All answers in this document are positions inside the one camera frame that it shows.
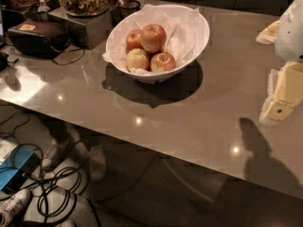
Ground red apple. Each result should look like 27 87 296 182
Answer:
141 24 167 53
126 29 142 50
150 52 176 72

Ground grey box stand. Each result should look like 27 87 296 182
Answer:
48 7 119 49

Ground white paper liner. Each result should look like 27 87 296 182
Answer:
101 4 203 76

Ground blue box on floor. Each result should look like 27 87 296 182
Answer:
0 148 39 194

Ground black cup with scoop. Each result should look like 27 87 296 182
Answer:
30 0 50 22

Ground front left yellow-red apple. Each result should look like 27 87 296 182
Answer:
126 48 150 70

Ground white bowl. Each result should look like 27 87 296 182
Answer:
105 4 211 83

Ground black cup with spoon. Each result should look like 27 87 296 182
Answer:
117 0 140 20

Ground white sneaker lower left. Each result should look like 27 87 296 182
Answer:
0 189 30 227

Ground white sneaker under table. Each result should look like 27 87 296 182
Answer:
42 139 69 172

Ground black device with label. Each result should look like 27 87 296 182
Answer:
8 19 70 59

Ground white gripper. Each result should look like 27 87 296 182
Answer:
256 0 303 124

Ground black cables on floor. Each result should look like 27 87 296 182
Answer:
0 111 102 227

